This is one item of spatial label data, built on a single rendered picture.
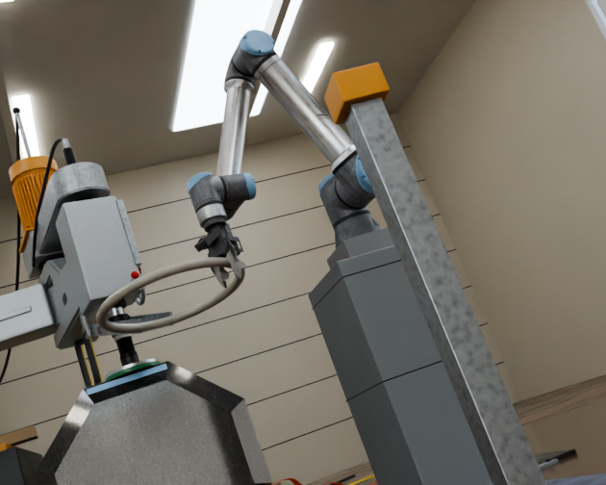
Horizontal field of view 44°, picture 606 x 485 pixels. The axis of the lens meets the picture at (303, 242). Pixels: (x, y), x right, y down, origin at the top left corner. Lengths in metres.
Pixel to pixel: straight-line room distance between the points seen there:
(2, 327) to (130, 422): 1.09
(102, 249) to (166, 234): 5.74
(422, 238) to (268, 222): 7.37
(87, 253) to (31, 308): 0.75
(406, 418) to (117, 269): 1.27
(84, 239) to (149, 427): 0.78
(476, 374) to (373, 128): 0.60
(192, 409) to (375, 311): 0.79
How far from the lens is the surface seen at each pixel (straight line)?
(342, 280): 2.51
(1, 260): 8.71
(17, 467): 3.45
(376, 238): 2.69
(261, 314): 8.63
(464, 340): 1.65
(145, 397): 2.86
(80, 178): 3.14
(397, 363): 2.49
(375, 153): 1.73
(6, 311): 3.75
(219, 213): 2.36
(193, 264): 2.23
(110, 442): 2.85
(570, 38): 7.43
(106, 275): 3.02
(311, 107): 2.69
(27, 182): 3.88
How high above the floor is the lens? 0.30
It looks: 15 degrees up
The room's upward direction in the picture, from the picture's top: 21 degrees counter-clockwise
